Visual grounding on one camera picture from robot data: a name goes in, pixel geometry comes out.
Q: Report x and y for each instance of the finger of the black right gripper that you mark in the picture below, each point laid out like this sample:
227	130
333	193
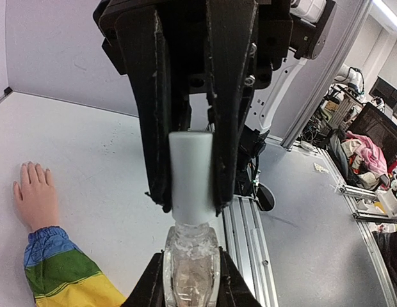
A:
147	61
230	26

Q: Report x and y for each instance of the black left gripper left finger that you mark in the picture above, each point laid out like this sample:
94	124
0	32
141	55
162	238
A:
149	291

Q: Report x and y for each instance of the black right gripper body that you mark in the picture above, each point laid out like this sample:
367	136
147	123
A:
171	44

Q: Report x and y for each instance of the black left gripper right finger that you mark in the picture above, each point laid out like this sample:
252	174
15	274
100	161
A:
233	291

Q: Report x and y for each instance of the clear nail polish bottle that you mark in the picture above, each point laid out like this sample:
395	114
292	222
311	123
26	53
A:
191	266

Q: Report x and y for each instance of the white nail polish cap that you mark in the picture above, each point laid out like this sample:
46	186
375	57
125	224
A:
191	172

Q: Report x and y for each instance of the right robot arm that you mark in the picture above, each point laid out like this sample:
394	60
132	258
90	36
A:
307	40

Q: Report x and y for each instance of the rainbow striped jacket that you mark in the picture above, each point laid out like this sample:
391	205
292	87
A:
60	274

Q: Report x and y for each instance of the mannequin hand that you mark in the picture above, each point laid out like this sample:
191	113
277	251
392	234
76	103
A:
36	197

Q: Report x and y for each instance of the pink cloth pile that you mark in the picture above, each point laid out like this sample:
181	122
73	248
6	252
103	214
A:
371	154

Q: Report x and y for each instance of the aluminium front rail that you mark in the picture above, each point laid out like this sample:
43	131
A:
246	244

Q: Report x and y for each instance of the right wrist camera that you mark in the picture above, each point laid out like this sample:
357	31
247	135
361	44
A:
307	8

